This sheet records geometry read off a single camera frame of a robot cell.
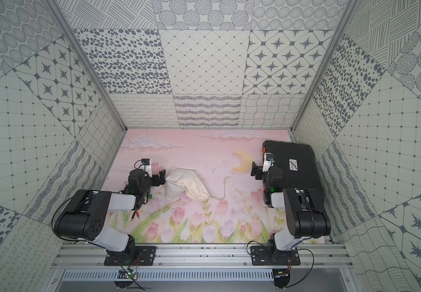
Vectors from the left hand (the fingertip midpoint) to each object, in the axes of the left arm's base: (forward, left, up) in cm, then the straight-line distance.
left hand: (153, 167), depth 94 cm
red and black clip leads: (-22, +6, -7) cm, 24 cm away
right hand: (+3, -58, +1) cm, 58 cm away
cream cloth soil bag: (-9, -16, +2) cm, 19 cm away
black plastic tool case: (+4, -77, 0) cm, 77 cm away
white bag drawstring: (-8, -38, -7) cm, 39 cm away
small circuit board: (-45, 0, -7) cm, 45 cm away
